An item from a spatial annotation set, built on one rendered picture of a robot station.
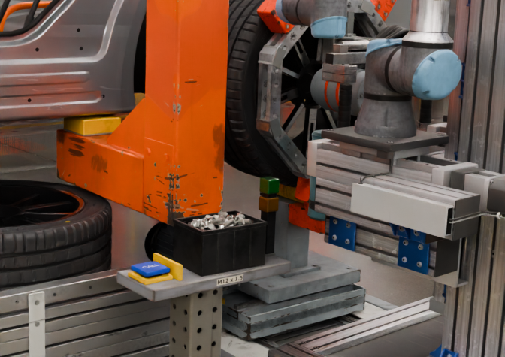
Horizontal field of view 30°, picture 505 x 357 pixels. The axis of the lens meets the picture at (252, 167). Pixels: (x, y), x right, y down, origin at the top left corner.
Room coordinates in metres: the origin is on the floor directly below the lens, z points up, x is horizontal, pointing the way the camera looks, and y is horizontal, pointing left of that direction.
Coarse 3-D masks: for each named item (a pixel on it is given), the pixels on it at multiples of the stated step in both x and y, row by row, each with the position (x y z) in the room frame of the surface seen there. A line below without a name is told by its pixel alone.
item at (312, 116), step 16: (320, 48) 2.95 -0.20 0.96; (304, 64) 2.92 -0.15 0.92; (320, 64) 2.97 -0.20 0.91; (352, 64) 3.15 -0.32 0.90; (256, 80) 2.78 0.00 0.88; (288, 80) 2.93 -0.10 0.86; (256, 96) 2.78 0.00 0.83; (288, 96) 2.88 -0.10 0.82; (304, 96) 2.97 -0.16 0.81; (320, 112) 3.22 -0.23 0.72; (336, 112) 3.17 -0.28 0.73; (288, 128) 2.88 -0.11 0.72; (304, 128) 2.94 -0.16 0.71; (320, 128) 3.16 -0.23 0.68; (336, 128) 3.01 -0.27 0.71; (304, 144) 2.94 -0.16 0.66
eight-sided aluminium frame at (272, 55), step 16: (352, 0) 2.89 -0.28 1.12; (368, 0) 2.93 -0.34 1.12; (368, 16) 2.93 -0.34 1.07; (368, 32) 3.00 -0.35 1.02; (272, 48) 2.72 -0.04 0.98; (288, 48) 2.73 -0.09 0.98; (272, 64) 2.69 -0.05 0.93; (272, 80) 2.70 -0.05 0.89; (272, 96) 2.70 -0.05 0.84; (272, 112) 2.70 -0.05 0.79; (256, 128) 2.74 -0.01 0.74; (272, 128) 2.70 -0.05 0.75; (272, 144) 2.76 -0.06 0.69; (288, 144) 2.76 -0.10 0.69; (288, 160) 2.80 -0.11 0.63; (304, 160) 2.79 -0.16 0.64; (304, 176) 2.79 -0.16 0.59
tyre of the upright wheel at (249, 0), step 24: (240, 0) 2.92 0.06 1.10; (264, 0) 2.84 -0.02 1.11; (240, 24) 2.81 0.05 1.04; (264, 24) 2.78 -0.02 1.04; (240, 48) 2.75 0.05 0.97; (240, 72) 2.74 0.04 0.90; (240, 96) 2.73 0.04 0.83; (240, 120) 2.74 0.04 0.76; (240, 144) 2.78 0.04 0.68; (264, 144) 2.79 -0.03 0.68; (240, 168) 2.94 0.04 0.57; (264, 168) 2.80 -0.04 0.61; (288, 168) 2.86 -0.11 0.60
